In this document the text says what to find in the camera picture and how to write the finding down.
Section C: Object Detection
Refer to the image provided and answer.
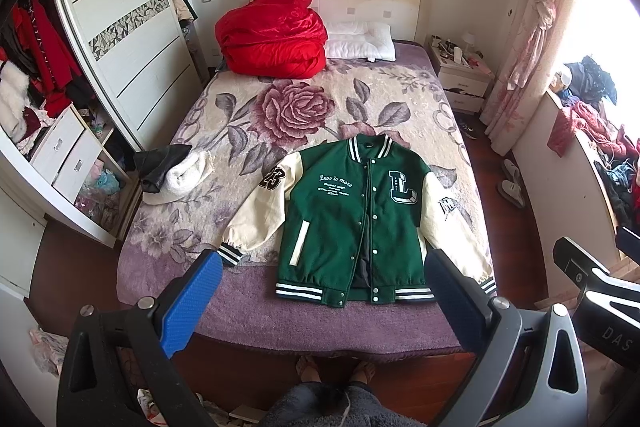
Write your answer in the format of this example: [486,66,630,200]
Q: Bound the green varsity jacket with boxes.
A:
[218,134,497,308]

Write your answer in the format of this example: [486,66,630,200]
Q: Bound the clothes pile on desk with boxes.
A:
[547,55,639,232]

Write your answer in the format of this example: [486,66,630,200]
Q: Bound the hanging red clothes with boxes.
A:
[1,0,82,118]

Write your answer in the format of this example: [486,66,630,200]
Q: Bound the white desk by window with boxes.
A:
[513,91,622,268]

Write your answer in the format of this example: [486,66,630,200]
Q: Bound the white slippers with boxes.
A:
[497,158,526,209]

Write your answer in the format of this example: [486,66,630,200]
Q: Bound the white bedside nightstand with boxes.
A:
[428,37,494,114]

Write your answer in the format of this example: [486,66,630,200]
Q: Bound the black and white garment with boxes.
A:
[134,144,214,206]

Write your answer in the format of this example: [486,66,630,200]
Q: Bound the white drawer unit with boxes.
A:
[30,105,102,204]

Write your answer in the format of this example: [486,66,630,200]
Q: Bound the pink floral curtain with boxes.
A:
[480,0,574,156]

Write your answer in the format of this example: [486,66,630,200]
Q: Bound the white pillow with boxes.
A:
[324,20,396,62]

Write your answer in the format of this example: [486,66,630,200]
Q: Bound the red folded quilt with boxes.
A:
[215,0,328,79]

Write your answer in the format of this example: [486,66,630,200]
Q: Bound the white sliding wardrobe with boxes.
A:
[54,0,202,150]

